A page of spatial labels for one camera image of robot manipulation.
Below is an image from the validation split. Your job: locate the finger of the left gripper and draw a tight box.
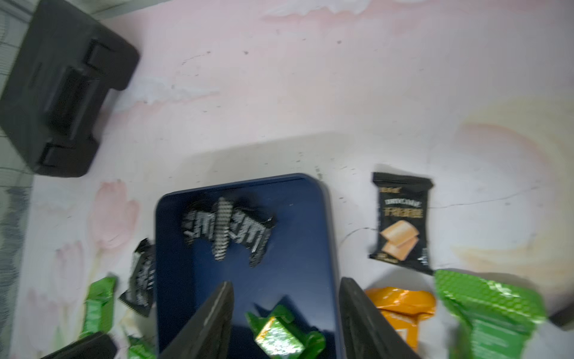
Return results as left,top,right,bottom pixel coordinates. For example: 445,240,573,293
42,332,118,359

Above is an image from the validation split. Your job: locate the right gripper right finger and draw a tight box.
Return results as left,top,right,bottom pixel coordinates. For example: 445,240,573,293
339,278,419,359

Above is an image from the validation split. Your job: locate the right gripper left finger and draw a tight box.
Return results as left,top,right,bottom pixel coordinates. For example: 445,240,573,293
159,281,234,358

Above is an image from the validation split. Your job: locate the green cookie packet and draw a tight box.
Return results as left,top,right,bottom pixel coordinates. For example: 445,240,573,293
434,269,547,358
127,336,157,359
245,305,327,358
79,276,117,339

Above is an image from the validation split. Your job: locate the black wafer cookie packet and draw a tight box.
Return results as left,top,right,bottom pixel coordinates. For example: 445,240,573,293
369,172,433,275

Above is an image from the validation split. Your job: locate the dark blue storage box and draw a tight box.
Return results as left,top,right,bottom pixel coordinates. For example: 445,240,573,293
155,174,343,358

